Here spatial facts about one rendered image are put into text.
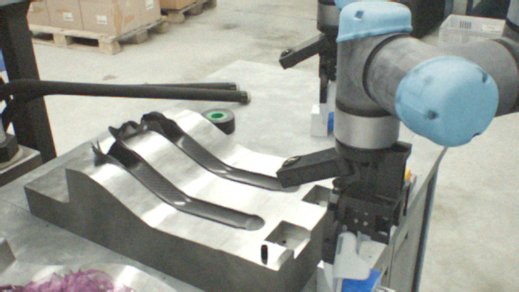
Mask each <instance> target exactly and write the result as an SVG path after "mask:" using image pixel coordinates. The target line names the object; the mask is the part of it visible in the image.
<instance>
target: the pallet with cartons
mask: <svg viewBox="0 0 519 292"><path fill-rule="evenodd" d="M215 6H217V0H160V8H161V13H168V17H167V21H168V23H170V24H181V23H183V22H184V15H199V14H201V13H204V12H203V11H202V9H203V7H211V8H213V7H215Z"/></svg>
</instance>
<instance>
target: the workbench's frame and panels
mask: <svg viewBox="0 0 519 292"><path fill-rule="evenodd" d="M447 150H448V148H446V147H445V146H444V149H443V151H442V153H441V154H440V156H439V158H438V159H437V161H436V163H435V165H434V167H433V168H432V170H431V171H430V172H429V174H428V175H427V178H426V180H425V181H424V183H423V185H422V186H421V188H420V189H419V191H418V194H417V195H416V197H415V199H414V200H413V201H412V203H411V204H410V207H409V208H408V210H407V214H406V216H403V218H402V220H401V224H400V225H399V226H398V227H397V228H396V229H395V231H394V233H393V234H392V237H391V241H390V242H389V245H387V246H386V248H385V249H384V252H382V253H381V255H380V257H379V259H378V260H377V261H376V263H375V265H374V268H373V269H374V270H376V271H379V272H381V281H380V285H381V286H383V287H386V288H389V289H392V290H395V291H396V292H419V286H420V281H421V274H422V265H423V258H424V256H425V253H426V248H427V237H428V232H429V226H430V220H431V210H432V205H433V199H434V194H435V189H436V183H437V177H438V172H439V166H440V162H441V160H442V158H443V157H444V154H445V153H446V152H447Z"/></svg>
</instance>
